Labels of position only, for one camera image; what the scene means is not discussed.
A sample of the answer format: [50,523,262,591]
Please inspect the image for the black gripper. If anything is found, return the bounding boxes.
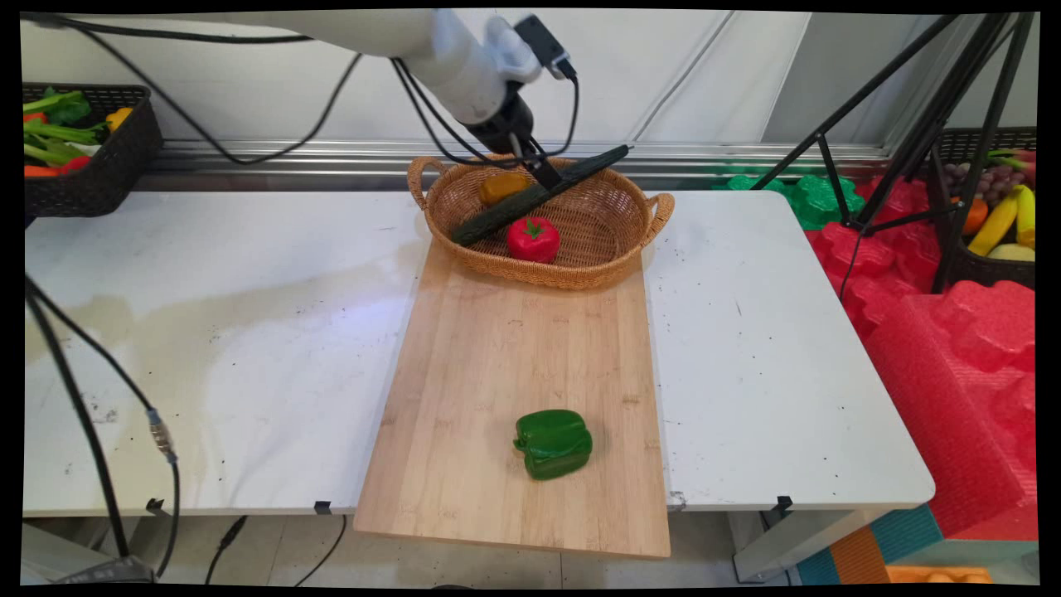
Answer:
[463,86,566,191]

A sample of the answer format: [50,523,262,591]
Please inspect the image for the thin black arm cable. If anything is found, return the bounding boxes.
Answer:
[24,12,364,166]

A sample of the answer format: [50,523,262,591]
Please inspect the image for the woven wicker basket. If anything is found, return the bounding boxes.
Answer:
[406,153,676,292]

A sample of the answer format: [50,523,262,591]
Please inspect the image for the aluminium wall rail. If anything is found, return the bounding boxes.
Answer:
[162,139,893,180]

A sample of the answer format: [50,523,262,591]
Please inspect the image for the black tripod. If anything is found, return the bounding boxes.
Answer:
[750,12,1037,295]

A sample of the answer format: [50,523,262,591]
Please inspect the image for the yellow banana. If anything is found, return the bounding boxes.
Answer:
[967,192,1020,258]
[1013,184,1037,250]

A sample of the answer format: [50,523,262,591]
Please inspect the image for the green leafy vegetable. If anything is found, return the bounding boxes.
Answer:
[23,87,93,127]

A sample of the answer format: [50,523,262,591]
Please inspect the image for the thick black cable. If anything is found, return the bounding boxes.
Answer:
[24,290,133,560]

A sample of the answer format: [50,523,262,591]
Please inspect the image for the red tomato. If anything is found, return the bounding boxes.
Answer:
[506,216,562,265]

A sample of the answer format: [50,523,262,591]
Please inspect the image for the dark green cucumber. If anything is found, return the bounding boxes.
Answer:
[450,145,633,247]

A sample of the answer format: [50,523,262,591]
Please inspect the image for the black plastic fruit basket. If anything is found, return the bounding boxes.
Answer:
[928,127,1037,291]

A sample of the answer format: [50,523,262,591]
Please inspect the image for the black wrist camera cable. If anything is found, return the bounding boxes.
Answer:
[390,58,580,168]

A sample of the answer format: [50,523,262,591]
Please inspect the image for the black plastic vegetable basket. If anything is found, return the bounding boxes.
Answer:
[23,83,165,220]

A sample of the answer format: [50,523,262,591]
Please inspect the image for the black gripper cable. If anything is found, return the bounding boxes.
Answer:
[396,58,521,165]

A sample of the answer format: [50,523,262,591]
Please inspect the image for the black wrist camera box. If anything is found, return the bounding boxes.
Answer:
[513,14,579,82]

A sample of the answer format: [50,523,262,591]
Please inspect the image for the red and green fruit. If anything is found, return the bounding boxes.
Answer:
[986,148,1037,188]

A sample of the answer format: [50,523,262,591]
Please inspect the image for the large red foam mat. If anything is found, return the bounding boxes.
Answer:
[860,280,1039,541]

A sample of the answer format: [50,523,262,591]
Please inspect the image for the green celery stalks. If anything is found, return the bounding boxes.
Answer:
[23,120,110,167]

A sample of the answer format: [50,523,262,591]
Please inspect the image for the teal and orange foam tile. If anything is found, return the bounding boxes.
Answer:
[794,504,994,586]

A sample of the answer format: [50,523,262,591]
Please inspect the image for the purple grape bunch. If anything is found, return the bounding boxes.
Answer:
[943,163,1026,201]

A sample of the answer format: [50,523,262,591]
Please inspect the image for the orange-yellow vegetable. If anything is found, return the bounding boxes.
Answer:
[478,172,530,207]

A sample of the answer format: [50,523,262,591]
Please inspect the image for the thin black floor cable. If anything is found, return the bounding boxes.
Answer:
[288,514,348,588]

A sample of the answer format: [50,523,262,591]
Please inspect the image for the green bell pepper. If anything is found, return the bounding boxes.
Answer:
[512,409,594,482]

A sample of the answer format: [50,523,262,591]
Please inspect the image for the wooden cutting board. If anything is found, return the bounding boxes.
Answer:
[353,239,672,559]

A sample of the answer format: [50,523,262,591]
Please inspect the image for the white table leg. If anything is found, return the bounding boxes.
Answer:
[728,507,881,584]

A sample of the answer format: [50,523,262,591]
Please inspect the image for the small red foam mat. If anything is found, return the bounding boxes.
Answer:
[806,176,943,334]

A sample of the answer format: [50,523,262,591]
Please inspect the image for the black cable with metal connector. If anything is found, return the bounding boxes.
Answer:
[24,278,182,580]

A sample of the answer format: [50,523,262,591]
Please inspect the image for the green foam mat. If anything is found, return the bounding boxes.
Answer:
[711,172,866,232]

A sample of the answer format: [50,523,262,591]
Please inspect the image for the black floor cable with plug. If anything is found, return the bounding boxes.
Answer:
[204,515,249,586]

